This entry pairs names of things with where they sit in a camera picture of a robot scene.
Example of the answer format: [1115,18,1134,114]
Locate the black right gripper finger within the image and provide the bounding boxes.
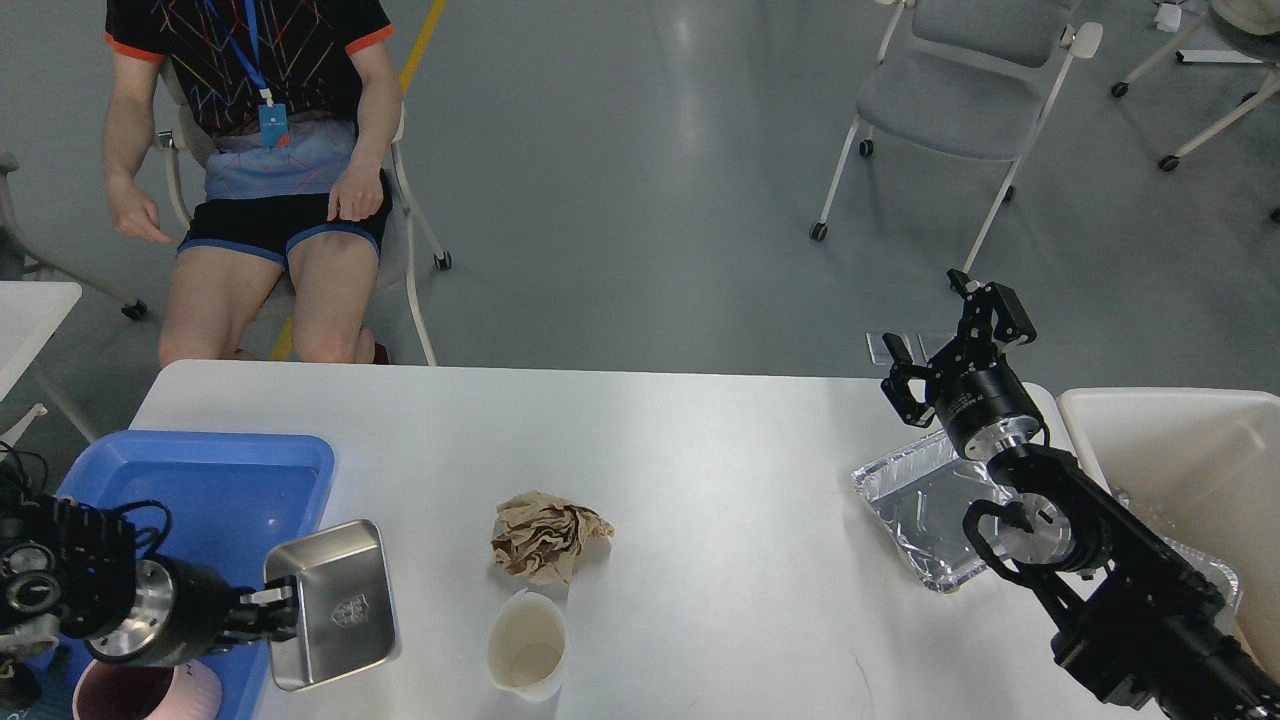
[879,333,940,428]
[948,269,1038,366]

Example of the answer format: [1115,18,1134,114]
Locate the white plastic bin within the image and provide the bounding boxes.
[1057,388,1279,673]

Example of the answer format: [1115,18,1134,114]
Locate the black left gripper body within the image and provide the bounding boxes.
[88,559,251,667]

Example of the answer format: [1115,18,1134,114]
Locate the stainless steel tray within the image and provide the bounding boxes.
[262,519,398,692]

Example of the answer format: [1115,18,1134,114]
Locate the grey chair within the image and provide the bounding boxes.
[1,150,148,322]
[808,1,1105,272]

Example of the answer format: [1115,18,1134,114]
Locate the white chair far right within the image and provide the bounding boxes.
[1110,0,1280,222]

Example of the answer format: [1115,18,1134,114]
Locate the white side table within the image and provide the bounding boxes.
[1,281,101,443]

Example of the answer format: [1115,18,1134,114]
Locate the white plastic cup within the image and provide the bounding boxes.
[486,589,568,702]

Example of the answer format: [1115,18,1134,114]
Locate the seated person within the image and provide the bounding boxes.
[102,1,402,366]

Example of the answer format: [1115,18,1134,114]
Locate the crumpled brown paper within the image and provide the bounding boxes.
[490,491,614,585]

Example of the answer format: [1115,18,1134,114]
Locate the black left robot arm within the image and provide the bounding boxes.
[1,493,301,667]

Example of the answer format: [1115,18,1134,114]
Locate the grey chair far left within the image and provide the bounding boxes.
[1,150,148,322]

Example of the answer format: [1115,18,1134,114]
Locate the foil tray in bin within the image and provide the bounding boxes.
[1110,489,1244,635]

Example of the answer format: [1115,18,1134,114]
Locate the white chair under person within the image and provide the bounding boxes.
[154,61,452,366]

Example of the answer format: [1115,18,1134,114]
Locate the blue plastic tray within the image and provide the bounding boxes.
[58,430,334,719]

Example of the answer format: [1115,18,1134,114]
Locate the black cables left edge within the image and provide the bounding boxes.
[0,439,51,501]

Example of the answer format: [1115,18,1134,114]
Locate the aluminium foil tray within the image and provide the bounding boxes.
[852,430,1012,593]

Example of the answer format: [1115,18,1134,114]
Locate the pink mug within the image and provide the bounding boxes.
[72,660,223,719]

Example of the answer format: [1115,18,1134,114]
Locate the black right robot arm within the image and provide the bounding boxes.
[879,269,1277,719]

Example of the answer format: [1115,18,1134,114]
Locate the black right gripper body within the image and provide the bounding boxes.
[928,363,1044,461]

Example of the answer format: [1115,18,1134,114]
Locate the clear floor plate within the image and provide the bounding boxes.
[865,331,916,366]
[916,331,955,363]

